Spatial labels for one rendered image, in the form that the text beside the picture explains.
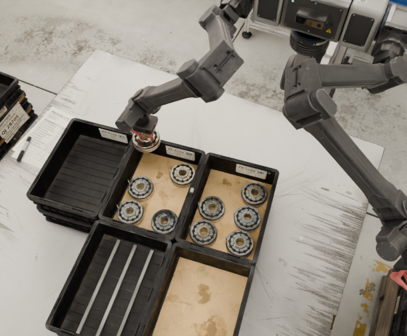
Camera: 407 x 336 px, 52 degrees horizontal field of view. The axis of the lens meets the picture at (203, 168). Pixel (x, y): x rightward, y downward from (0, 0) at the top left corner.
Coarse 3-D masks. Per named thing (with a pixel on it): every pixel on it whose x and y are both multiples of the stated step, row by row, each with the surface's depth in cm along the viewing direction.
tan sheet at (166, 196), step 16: (144, 160) 177; (160, 160) 177; (176, 160) 177; (160, 176) 173; (128, 192) 169; (160, 192) 169; (176, 192) 169; (144, 208) 165; (160, 208) 165; (176, 208) 165; (144, 224) 162
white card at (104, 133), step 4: (100, 132) 177; (104, 132) 176; (108, 132) 175; (112, 132) 174; (104, 136) 179; (108, 136) 178; (112, 136) 177; (116, 136) 176; (120, 136) 175; (124, 136) 174; (116, 140) 179; (120, 140) 178; (124, 140) 177
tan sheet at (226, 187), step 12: (216, 180) 172; (228, 180) 172; (240, 180) 172; (252, 180) 171; (204, 192) 169; (216, 192) 169; (228, 192) 169; (228, 204) 166; (240, 204) 166; (264, 204) 166; (228, 216) 163; (216, 228) 160; (228, 228) 160; (216, 240) 158; (252, 252) 155
